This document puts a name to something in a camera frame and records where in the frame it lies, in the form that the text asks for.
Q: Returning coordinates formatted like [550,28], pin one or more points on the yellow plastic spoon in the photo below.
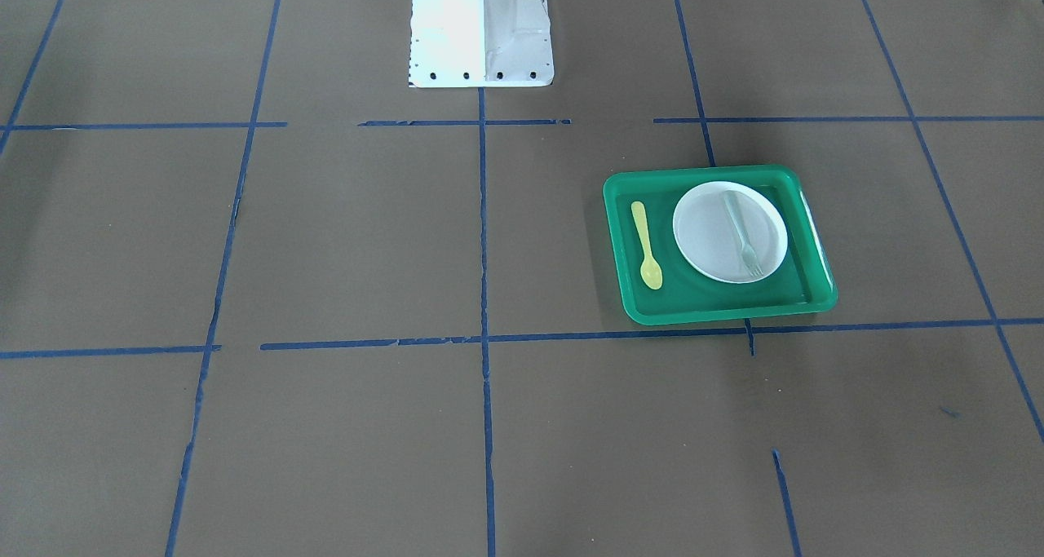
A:
[649,269]

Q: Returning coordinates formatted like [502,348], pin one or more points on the green plastic tray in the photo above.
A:
[803,284]

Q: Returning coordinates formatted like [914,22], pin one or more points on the long blue tape strip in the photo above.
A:
[487,404]

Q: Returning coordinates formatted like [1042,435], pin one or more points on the white round plate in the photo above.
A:
[705,237]

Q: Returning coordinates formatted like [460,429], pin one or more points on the grey plastic fork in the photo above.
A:
[749,257]

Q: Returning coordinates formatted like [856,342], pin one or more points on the crossing blue tape strip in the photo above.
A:
[752,331]

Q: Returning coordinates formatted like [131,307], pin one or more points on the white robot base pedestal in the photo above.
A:
[475,43]

